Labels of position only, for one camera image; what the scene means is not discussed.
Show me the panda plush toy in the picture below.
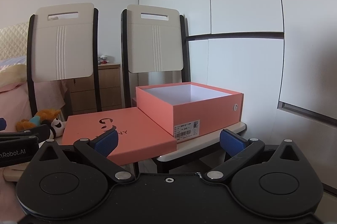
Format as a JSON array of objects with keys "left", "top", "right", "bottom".
[{"left": 49, "top": 117, "right": 66, "bottom": 138}]

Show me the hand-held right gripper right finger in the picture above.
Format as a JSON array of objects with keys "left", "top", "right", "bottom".
[{"left": 203, "top": 129, "right": 306, "bottom": 184}]

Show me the wooden nightstand with drawers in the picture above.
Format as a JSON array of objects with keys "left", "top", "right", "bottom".
[{"left": 63, "top": 62, "right": 123, "bottom": 114}]

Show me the white wardrobe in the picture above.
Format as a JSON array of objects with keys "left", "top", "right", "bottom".
[{"left": 139, "top": 0, "right": 337, "bottom": 193}]

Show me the salmon shoe box lid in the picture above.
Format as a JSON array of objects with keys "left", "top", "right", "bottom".
[{"left": 61, "top": 107, "right": 177, "bottom": 167}]

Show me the cream quilted headboard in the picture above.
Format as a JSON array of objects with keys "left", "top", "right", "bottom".
[{"left": 0, "top": 21, "right": 30, "bottom": 59}]

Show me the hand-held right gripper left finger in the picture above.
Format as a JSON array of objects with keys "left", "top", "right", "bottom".
[{"left": 32, "top": 128, "right": 133, "bottom": 184}]

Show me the salmon shoe box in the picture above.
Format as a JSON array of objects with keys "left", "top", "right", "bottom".
[{"left": 135, "top": 82, "right": 244, "bottom": 144}]

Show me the white chair with black frame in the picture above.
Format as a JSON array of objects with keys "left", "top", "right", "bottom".
[
  {"left": 120, "top": 4, "right": 248, "bottom": 174},
  {"left": 3, "top": 2, "right": 140, "bottom": 182}
]

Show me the cream quilt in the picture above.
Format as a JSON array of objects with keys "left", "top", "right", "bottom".
[{"left": 0, "top": 56, "right": 28, "bottom": 89}]

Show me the brown bear plush toy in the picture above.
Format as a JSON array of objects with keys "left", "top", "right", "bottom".
[{"left": 16, "top": 108, "right": 62, "bottom": 132}]

